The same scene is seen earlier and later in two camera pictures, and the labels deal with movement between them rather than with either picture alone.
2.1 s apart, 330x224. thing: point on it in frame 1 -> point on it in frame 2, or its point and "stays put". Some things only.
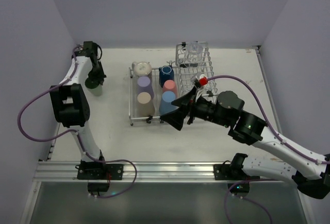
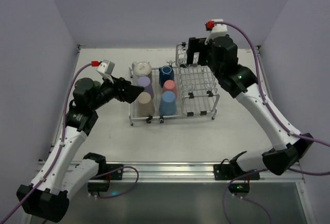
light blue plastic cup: [165, 105] stays put
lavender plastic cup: [144, 83] stays put
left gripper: [97, 73] -> [121, 89]
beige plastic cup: [146, 107] stays put
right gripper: [191, 106] -> [194, 51]
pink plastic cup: [170, 85] stays put
